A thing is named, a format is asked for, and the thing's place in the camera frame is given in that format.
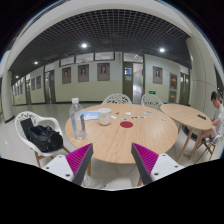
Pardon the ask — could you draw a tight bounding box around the white lattice chair right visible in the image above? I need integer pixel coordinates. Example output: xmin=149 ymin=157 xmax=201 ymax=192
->
xmin=141 ymin=94 xmax=163 ymax=109

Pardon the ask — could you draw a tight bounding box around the dark open door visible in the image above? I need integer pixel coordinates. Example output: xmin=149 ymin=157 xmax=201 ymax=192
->
xmin=123 ymin=62 xmax=133 ymax=99

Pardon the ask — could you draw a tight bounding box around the black phone on table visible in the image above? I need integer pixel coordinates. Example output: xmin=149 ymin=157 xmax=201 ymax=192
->
xmin=197 ymin=114 xmax=206 ymax=120

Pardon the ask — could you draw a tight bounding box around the small card on table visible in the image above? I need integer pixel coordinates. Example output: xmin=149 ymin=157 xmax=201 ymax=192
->
xmin=131 ymin=116 xmax=145 ymax=119

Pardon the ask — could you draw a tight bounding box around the red poster on wall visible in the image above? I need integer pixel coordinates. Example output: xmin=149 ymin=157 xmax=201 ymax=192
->
xmin=170 ymin=74 xmax=177 ymax=89

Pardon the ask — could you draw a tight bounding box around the white chair left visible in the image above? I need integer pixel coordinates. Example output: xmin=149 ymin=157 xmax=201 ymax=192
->
xmin=15 ymin=111 xmax=68 ymax=166

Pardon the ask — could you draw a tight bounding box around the clear plastic water bottle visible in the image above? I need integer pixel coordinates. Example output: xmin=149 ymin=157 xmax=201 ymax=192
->
xmin=69 ymin=98 xmax=87 ymax=140

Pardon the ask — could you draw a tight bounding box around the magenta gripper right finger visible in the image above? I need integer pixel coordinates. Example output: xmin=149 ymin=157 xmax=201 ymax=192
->
xmin=130 ymin=142 xmax=185 ymax=186

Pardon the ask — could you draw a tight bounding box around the framed portrait left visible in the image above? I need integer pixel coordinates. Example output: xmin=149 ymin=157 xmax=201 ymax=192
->
xmin=62 ymin=67 xmax=71 ymax=84

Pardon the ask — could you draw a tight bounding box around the framed portrait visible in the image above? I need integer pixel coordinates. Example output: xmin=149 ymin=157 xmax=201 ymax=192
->
xmin=153 ymin=66 xmax=163 ymax=84
xmin=62 ymin=67 xmax=71 ymax=84
xmin=78 ymin=64 xmax=89 ymax=82
xmin=97 ymin=63 xmax=110 ymax=81

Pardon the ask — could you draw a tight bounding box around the white lattice chair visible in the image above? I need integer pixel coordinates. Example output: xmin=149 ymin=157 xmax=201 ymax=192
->
xmin=103 ymin=93 xmax=132 ymax=104
xmin=141 ymin=94 xmax=163 ymax=109

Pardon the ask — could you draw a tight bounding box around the round wooden table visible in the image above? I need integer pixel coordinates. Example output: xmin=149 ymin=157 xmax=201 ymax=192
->
xmin=65 ymin=104 xmax=178 ymax=164
xmin=160 ymin=103 xmax=212 ymax=162

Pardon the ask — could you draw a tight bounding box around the wooden chair of person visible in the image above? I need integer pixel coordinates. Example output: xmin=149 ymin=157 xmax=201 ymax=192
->
xmin=197 ymin=124 xmax=224 ymax=161

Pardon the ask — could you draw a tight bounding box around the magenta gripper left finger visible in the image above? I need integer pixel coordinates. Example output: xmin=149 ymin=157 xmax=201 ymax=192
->
xmin=42 ymin=142 xmax=94 ymax=187

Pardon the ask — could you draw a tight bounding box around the seated person in white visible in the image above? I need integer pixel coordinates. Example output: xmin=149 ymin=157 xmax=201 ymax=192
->
xmin=195 ymin=91 xmax=224 ymax=147

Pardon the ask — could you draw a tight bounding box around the black bag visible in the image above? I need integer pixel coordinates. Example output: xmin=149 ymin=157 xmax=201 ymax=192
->
xmin=21 ymin=118 xmax=63 ymax=153

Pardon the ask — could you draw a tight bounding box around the framed portrait middle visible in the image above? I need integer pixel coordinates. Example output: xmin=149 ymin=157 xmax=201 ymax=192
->
xmin=78 ymin=64 xmax=89 ymax=82

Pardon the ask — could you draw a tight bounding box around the red round coaster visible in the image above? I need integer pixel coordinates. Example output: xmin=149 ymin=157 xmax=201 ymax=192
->
xmin=120 ymin=121 xmax=133 ymax=128

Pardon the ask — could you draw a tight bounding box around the white chair near bottom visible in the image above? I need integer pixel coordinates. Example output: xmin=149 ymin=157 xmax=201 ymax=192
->
xmin=82 ymin=175 xmax=132 ymax=190

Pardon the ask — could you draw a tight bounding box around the framed portrait far right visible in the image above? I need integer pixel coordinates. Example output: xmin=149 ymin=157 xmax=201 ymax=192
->
xmin=153 ymin=66 xmax=163 ymax=84

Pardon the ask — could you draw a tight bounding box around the white cup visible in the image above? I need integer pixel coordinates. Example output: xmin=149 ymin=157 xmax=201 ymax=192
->
xmin=98 ymin=108 xmax=111 ymax=125

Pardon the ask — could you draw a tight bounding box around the white lattice chair centre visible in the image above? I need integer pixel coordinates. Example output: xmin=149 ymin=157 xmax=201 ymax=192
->
xmin=103 ymin=93 xmax=132 ymax=104

